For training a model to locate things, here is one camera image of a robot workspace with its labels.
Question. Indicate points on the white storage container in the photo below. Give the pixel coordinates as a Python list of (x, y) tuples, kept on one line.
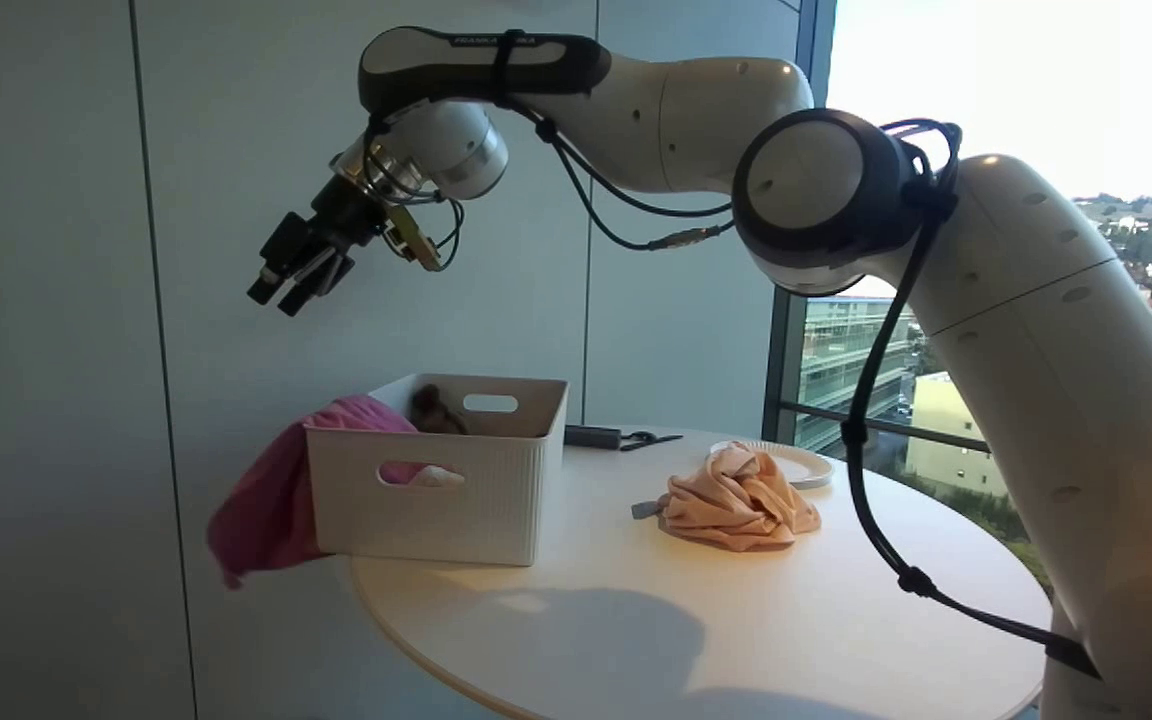
[(465, 496)]

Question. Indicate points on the black hair brush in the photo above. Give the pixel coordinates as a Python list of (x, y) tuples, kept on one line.
[(614, 436)]

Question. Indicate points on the wrist camera with yellow mount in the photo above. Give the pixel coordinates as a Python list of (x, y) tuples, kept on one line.
[(404, 221)]

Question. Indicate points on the pink towel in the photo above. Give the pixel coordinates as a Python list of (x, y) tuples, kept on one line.
[(270, 522)]

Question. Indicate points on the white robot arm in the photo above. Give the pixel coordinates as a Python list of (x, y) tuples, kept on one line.
[(1016, 293)]

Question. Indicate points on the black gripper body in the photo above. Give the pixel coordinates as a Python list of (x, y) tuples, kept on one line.
[(325, 234)]

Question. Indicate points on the peach t-shirt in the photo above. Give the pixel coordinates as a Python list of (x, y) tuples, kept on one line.
[(739, 502)]

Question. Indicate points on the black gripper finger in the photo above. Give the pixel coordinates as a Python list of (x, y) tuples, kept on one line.
[(302, 293), (267, 284)]

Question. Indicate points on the brown item inside container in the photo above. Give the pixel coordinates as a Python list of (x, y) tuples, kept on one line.
[(429, 415)]

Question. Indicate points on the white paper plate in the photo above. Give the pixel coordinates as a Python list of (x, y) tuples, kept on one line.
[(803, 470)]

